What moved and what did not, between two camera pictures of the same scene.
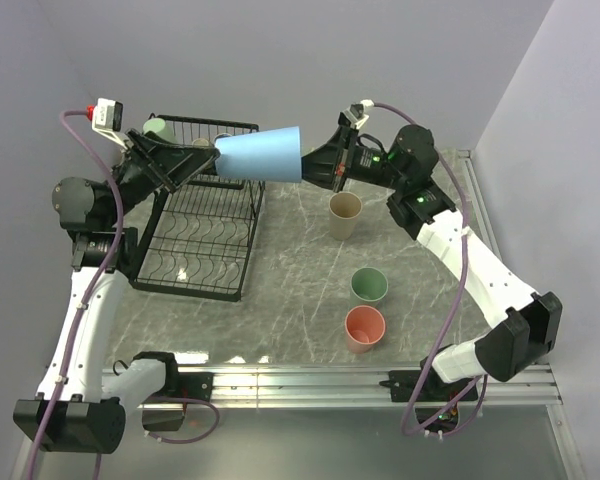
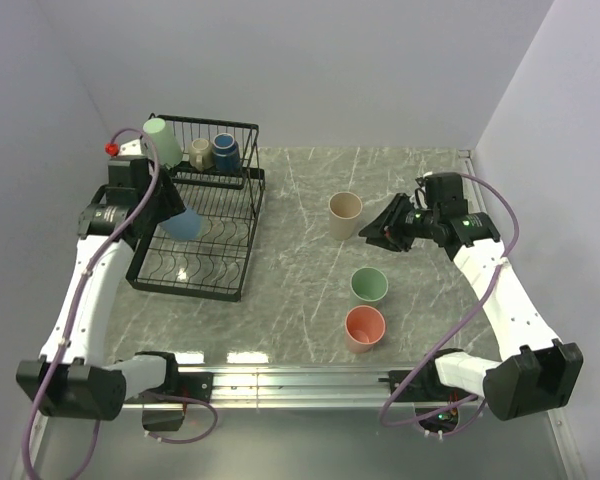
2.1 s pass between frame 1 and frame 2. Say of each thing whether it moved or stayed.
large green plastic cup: stayed
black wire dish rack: stayed
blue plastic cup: moved
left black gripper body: moved
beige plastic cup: stayed
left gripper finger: moved
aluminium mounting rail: stayed
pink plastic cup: stayed
